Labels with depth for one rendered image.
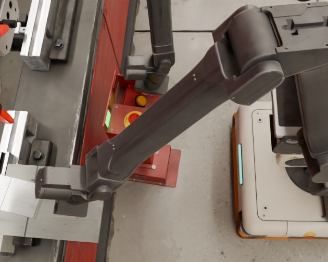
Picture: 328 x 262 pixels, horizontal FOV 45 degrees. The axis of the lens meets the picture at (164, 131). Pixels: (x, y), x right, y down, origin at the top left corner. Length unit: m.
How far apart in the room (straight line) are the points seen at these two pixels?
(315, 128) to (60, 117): 0.80
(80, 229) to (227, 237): 1.12
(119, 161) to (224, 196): 1.42
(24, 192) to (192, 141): 1.20
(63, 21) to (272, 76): 0.99
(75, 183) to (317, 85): 0.45
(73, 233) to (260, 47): 0.71
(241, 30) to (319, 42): 0.09
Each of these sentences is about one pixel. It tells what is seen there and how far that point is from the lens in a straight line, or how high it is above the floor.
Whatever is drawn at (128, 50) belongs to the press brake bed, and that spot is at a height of 0.05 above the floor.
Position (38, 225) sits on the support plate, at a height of 1.00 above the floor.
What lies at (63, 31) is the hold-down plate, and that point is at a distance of 1.35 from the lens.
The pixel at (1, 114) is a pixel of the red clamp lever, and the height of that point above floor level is 1.21.
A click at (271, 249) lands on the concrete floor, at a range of 2.06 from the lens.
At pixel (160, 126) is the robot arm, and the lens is 0.58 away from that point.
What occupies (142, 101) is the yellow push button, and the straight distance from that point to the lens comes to 1.39.
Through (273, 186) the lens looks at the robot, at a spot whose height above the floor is 0.28.
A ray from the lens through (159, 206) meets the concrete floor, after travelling 2.02.
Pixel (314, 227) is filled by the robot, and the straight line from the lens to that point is 1.83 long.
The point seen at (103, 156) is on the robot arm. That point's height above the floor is 1.34.
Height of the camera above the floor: 2.00
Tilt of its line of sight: 71 degrees down
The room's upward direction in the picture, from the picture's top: 4 degrees counter-clockwise
